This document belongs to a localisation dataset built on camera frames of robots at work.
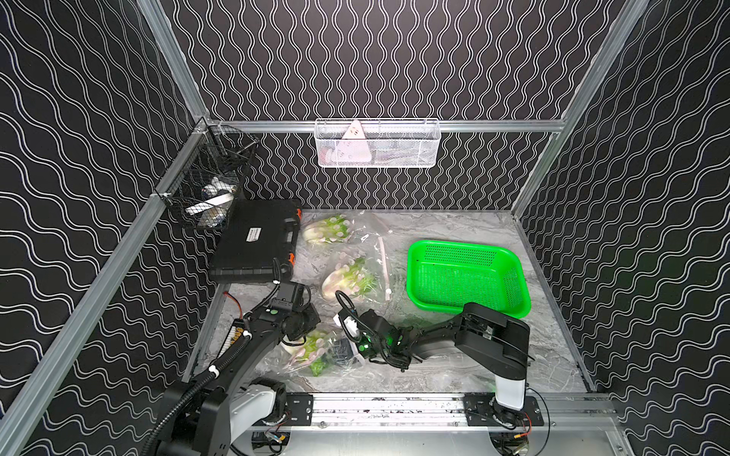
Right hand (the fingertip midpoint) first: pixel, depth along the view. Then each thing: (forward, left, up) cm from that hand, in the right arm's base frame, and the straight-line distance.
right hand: (327, 357), depth 79 cm
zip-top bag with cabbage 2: (+23, -10, +7) cm, 26 cm away
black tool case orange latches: (+43, +31, +4) cm, 53 cm away
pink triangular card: (+52, -6, +32) cm, 62 cm away
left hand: (+11, +4, +2) cm, 12 cm away
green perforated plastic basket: (+30, -39, -4) cm, 50 cm away
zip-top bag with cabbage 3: (-1, +1, +7) cm, 7 cm away
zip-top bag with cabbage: (+42, -7, +7) cm, 43 cm away
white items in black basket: (+27, +29, +31) cm, 50 cm away
